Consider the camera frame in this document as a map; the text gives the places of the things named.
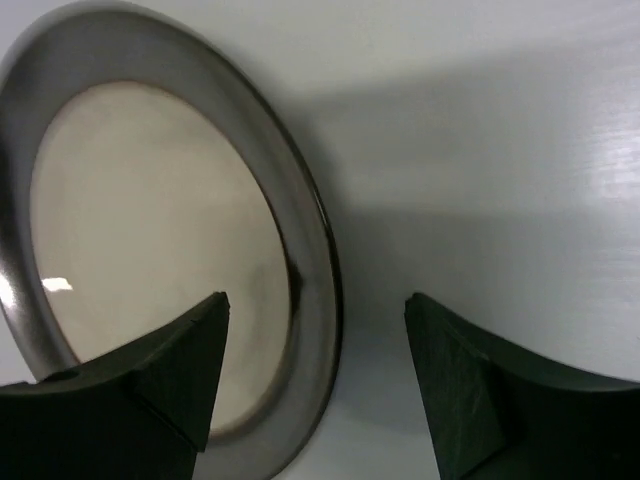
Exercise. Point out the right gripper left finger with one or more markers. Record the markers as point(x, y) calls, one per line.
point(142, 411)

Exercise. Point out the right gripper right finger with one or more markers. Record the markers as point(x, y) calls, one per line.
point(496, 410)

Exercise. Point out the dark rimmed cream plate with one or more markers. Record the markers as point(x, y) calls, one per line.
point(142, 171)

